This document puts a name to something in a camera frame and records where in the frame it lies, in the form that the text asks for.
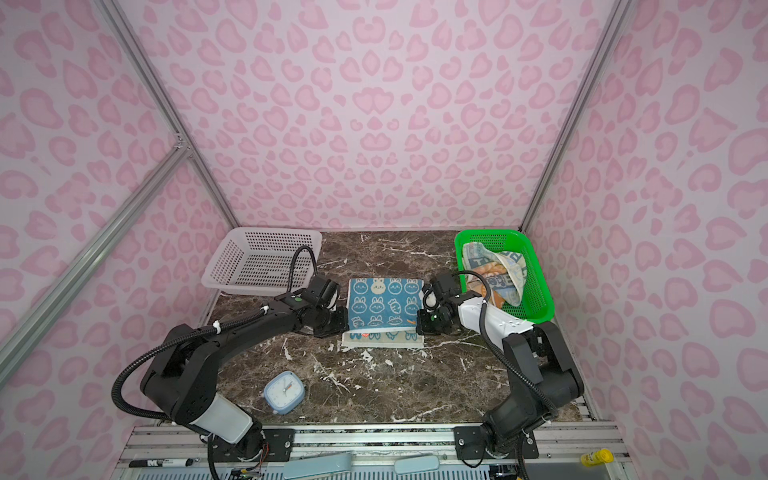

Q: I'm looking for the teal bunny print towel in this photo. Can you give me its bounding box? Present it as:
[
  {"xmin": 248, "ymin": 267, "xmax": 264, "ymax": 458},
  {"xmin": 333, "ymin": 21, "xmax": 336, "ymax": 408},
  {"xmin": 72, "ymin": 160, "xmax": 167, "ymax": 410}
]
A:
[{"xmin": 341, "ymin": 278, "xmax": 424, "ymax": 349}]

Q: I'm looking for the green plastic basket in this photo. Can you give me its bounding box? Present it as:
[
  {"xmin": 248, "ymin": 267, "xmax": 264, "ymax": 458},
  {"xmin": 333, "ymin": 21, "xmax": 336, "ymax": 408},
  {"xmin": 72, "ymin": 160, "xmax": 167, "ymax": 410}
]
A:
[{"xmin": 454, "ymin": 229, "xmax": 555, "ymax": 324}]

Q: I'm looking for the white perforated plastic basket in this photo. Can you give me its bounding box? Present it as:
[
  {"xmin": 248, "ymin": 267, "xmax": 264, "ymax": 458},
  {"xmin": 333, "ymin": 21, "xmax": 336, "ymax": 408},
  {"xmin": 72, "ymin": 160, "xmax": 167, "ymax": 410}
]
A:
[{"xmin": 202, "ymin": 227, "xmax": 322, "ymax": 297}]

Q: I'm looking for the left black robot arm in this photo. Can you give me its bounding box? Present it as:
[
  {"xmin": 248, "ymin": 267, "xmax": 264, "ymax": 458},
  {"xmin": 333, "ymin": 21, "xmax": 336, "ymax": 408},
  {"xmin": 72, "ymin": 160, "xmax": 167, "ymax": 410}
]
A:
[{"xmin": 140, "ymin": 294, "xmax": 348, "ymax": 450}]

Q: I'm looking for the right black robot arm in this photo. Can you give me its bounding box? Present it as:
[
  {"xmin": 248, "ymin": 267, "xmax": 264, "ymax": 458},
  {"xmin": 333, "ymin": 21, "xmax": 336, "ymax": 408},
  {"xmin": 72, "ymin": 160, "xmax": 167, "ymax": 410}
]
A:
[{"xmin": 417, "ymin": 292, "xmax": 584, "ymax": 455}]

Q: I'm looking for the small light blue clock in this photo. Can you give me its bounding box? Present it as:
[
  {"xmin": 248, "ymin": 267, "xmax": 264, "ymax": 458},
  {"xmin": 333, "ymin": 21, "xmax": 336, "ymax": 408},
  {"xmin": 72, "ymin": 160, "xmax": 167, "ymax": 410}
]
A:
[{"xmin": 263, "ymin": 371, "xmax": 306, "ymax": 415}]

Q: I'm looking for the left light blue pedal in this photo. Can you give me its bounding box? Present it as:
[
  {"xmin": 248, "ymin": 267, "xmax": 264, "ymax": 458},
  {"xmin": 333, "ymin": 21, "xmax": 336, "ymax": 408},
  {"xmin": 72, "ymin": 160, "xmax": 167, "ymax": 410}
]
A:
[{"xmin": 282, "ymin": 453, "xmax": 354, "ymax": 480}]

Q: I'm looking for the light blue pedal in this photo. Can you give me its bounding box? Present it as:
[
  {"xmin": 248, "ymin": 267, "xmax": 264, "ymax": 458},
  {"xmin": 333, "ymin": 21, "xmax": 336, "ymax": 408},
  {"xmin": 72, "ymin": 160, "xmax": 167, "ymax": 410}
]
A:
[
  {"xmin": 282, "ymin": 453, "xmax": 354, "ymax": 480},
  {"xmin": 393, "ymin": 455, "xmax": 440, "ymax": 475}
]

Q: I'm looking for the right light blue pedal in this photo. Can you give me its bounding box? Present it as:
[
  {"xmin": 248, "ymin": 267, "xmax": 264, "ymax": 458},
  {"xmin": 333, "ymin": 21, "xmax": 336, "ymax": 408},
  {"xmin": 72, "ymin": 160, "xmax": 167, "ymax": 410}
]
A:
[{"xmin": 393, "ymin": 455, "xmax": 440, "ymax": 475}]

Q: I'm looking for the black marker pen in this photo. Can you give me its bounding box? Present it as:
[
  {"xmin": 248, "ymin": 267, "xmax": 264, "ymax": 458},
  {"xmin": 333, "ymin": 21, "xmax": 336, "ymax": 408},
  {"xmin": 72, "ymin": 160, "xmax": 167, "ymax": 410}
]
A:
[{"xmin": 128, "ymin": 458, "xmax": 197, "ymax": 468}]

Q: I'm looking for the yellow glue stick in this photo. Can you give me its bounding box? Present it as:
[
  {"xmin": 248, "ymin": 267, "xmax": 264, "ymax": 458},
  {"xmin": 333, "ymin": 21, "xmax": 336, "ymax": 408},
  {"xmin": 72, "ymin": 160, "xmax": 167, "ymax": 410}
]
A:
[{"xmin": 580, "ymin": 448, "xmax": 615, "ymax": 467}]

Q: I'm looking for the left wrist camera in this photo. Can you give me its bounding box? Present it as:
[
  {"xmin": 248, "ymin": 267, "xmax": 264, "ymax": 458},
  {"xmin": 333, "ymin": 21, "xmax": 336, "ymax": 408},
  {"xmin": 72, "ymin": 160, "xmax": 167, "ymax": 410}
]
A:
[{"xmin": 303, "ymin": 274, "xmax": 339, "ymax": 308}]

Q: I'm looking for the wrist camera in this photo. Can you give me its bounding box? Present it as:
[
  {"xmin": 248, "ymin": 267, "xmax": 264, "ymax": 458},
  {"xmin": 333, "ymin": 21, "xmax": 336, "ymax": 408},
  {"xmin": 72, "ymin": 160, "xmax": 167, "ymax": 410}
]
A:
[
  {"xmin": 303, "ymin": 274, "xmax": 339, "ymax": 308},
  {"xmin": 428, "ymin": 272, "xmax": 462, "ymax": 303}
]

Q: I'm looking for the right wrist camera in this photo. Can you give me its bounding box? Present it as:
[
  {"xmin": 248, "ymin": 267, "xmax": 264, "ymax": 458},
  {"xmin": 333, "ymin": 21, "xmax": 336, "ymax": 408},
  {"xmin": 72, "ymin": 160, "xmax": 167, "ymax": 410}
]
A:
[{"xmin": 428, "ymin": 272, "xmax": 462, "ymax": 303}]

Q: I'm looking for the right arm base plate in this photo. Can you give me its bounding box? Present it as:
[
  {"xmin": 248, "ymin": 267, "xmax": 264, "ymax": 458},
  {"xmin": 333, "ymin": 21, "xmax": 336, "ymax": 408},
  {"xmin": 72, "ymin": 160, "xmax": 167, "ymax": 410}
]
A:
[{"xmin": 453, "ymin": 424, "xmax": 540, "ymax": 462}]

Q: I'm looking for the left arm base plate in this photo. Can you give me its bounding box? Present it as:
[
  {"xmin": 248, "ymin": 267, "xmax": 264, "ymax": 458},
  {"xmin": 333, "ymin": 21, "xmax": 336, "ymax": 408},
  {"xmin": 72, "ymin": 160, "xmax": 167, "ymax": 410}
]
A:
[{"xmin": 207, "ymin": 426, "xmax": 296, "ymax": 463}]

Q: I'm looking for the aluminium front rail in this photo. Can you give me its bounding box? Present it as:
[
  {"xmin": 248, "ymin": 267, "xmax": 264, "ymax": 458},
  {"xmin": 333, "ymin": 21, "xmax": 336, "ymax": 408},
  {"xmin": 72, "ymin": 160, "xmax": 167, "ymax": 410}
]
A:
[{"xmin": 114, "ymin": 421, "xmax": 636, "ymax": 479}]

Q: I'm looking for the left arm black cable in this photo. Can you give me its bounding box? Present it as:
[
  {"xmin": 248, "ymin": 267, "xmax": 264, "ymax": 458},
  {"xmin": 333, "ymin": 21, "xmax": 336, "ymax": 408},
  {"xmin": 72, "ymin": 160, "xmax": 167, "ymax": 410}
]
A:
[{"xmin": 110, "ymin": 244, "xmax": 319, "ymax": 421}]

